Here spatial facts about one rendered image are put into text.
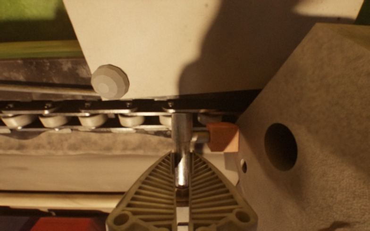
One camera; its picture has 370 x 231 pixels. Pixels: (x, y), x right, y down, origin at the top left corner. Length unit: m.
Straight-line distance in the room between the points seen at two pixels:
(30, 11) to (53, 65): 1.05
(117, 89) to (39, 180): 0.43
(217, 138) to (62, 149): 0.34
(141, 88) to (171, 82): 0.04
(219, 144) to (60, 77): 0.24
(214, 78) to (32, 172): 0.50
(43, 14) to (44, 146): 0.95
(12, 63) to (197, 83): 0.26
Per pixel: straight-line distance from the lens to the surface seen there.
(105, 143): 0.34
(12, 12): 1.39
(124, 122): 0.22
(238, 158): 0.18
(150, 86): 0.18
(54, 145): 0.41
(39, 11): 1.27
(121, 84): 0.17
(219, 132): 0.17
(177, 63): 0.17
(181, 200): 0.19
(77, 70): 0.24
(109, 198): 0.48
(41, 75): 0.28
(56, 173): 0.49
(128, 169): 0.38
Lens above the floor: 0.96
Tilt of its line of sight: 58 degrees down
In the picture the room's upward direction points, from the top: 177 degrees clockwise
